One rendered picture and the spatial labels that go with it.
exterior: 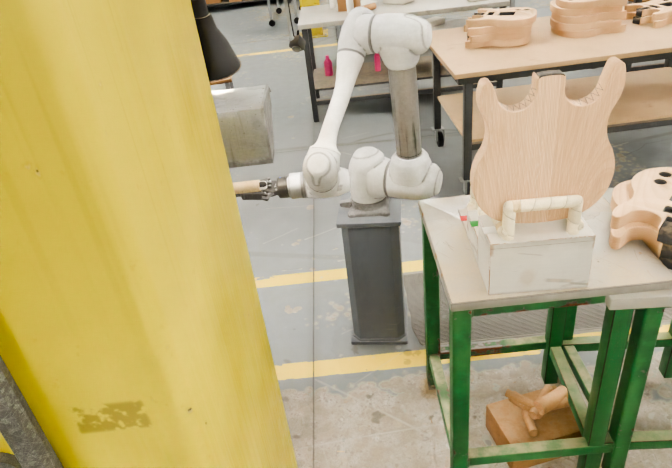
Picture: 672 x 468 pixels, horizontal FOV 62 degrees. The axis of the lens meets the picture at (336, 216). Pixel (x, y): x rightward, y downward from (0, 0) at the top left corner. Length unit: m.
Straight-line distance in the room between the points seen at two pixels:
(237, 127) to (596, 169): 0.89
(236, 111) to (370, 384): 1.63
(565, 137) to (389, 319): 1.50
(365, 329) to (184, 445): 2.37
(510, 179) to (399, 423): 1.34
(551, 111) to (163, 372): 1.21
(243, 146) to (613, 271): 1.08
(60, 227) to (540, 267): 1.41
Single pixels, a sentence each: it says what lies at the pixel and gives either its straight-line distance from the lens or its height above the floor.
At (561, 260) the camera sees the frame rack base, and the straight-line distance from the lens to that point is 1.62.
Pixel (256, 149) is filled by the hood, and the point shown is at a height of 1.43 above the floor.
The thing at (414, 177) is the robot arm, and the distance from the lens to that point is 2.25.
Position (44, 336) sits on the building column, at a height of 1.76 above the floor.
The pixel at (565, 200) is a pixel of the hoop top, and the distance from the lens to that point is 1.53.
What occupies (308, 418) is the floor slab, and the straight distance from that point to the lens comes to 2.56.
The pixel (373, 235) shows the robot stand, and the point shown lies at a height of 0.63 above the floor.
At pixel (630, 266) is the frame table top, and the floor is 0.93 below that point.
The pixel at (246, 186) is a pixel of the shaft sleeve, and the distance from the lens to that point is 1.58.
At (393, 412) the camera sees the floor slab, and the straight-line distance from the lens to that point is 2.54.
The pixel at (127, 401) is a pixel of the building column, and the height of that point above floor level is 1.70.
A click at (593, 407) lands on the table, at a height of 0.40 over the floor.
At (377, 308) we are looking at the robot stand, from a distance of 2.68.
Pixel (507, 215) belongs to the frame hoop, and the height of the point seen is 1.18.
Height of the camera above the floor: 1.97
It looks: 31 degrees down
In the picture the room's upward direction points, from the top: 7 degrees counter-clockwise
